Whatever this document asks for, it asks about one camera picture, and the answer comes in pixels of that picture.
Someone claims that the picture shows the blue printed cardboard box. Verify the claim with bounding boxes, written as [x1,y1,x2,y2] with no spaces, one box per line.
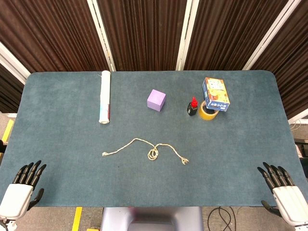
[201,77,231,113]

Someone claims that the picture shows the white partition frame post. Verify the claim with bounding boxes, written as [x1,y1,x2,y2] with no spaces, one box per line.
[86,0,116,72]
[175,0,193,71]
[242,0,303,71]
[0,42,31,85]
[287,112,308,125]

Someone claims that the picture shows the black bottle red cap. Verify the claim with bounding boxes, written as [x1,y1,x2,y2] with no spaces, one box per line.
[187,96,199,117]

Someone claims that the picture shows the brown pleated partition panel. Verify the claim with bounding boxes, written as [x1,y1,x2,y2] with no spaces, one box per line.
[0,64,25,114]
[184,0,289,71]
[250,0,308,120]
[96,0,188,72]
[0,0,110,73]

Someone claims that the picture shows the yellow floor tape strip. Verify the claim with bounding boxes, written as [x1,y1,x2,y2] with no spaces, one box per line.
[72,206,83,231]
[1,119,14,142]

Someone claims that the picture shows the yellow adhesive tape roll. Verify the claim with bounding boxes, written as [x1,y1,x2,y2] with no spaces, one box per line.
[198,100,220,122]

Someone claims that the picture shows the black equipment box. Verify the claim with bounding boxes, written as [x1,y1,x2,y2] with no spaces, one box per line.
[295,138,308,158]

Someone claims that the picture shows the blue felt table cover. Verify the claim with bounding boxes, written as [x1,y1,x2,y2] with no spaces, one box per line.
[0,69,308,208]

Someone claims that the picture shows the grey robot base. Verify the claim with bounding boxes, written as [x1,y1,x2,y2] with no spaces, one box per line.
[100,206,203,231]

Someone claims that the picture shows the white rolled paper tube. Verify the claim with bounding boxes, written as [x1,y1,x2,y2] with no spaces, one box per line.
[98,70,112,125]

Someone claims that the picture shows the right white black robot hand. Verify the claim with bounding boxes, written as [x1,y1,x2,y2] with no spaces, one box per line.
[257,162,308,226]

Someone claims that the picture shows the purple foam cube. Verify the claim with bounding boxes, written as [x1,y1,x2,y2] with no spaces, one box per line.
[147,89,167,112]

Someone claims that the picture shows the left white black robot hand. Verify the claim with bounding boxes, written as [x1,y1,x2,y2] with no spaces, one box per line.
[0,160,47,221]

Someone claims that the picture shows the beige twisted rope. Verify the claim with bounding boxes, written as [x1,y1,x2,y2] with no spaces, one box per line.
[102,138,190,166]

